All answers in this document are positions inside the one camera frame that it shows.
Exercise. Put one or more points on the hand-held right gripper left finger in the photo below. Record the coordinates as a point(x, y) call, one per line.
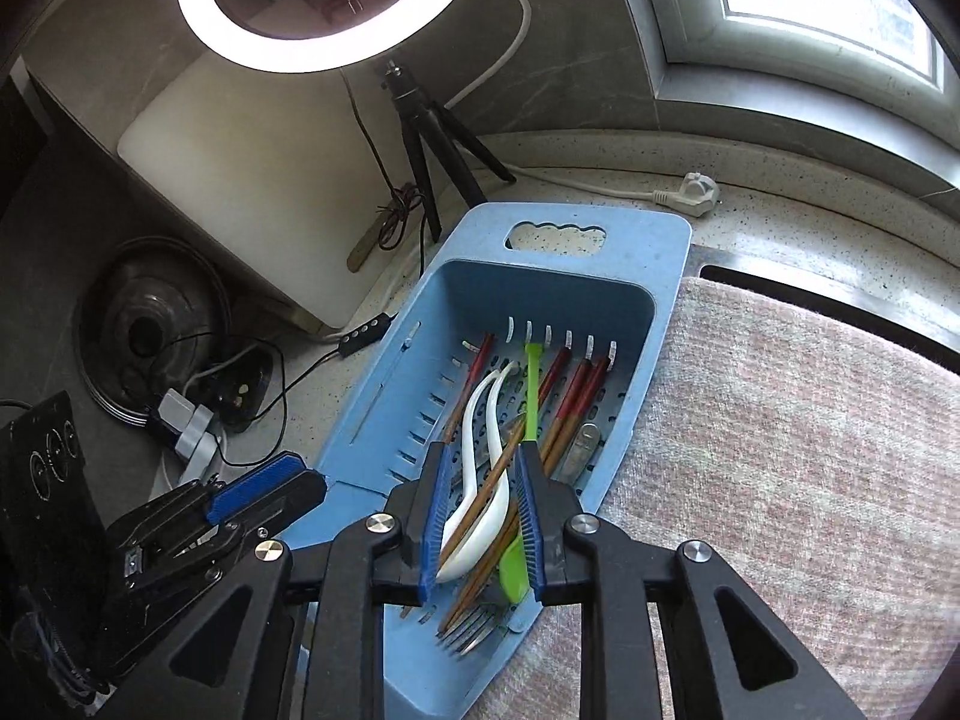
point(439, 532)

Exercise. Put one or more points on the blue slotted basket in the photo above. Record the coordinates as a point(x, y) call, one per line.
point(637, 240)

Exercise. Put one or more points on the white power plug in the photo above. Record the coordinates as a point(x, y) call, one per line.
point(690, 193)

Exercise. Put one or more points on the metal fork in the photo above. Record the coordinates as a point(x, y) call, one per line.
point(465, 634)

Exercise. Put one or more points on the grey plug adapter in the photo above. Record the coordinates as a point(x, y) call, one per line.
point(187, 427)

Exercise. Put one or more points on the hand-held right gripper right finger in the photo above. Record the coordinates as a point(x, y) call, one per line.
point(529, 532)

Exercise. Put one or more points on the black power socket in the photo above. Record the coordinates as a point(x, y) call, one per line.
point(240, 386)

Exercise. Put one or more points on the white cutting board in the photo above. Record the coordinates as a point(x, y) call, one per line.
point(247, 187)

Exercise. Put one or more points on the pink plaid cloth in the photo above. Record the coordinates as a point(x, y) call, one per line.
point(787, 465)

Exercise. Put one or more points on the black electronic box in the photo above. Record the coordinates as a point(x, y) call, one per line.
point(45, 465)

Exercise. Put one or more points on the red-tipped bamboo chopstick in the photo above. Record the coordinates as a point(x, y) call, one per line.
point(476, 371)
point(574, 394)
point(592, 390)
point(472, 589)
point(487, 484)
point(553, 375)

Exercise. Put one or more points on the white ceramic spoon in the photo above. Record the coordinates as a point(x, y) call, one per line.
point(469, 427)
point(496, 405)

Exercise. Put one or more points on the green plastic spoon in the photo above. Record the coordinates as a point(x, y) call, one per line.
point(532, 390)

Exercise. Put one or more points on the black tripod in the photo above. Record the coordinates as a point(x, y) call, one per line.
point(420, 135)

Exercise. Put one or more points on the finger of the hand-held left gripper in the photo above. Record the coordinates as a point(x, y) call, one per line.
point(255, 486)
point(292, 499)

